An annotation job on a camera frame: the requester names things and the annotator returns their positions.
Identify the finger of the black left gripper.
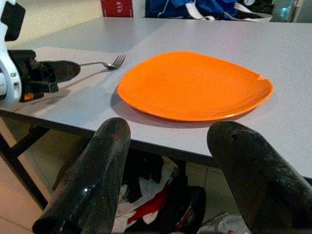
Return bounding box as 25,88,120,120
39,60,81,84

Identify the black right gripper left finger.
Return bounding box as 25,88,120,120
32,117,132,234

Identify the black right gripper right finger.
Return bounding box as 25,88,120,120
206,120,312,234

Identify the silver metal fork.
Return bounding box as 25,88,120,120
79,54,127,70

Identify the white and red cloth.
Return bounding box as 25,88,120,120
113,156,187,234

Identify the black bag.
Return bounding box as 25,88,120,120
121,148,208,234

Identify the black metal table leg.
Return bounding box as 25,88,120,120
0,109,51,211

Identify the red cardboard box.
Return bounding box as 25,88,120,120
100,0,134,18

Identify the orange plastic plate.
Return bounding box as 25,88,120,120
117,50,274,122

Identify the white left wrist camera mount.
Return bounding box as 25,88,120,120
0,0,26,106

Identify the blue bag with white straps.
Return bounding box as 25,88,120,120
145,0,273,22

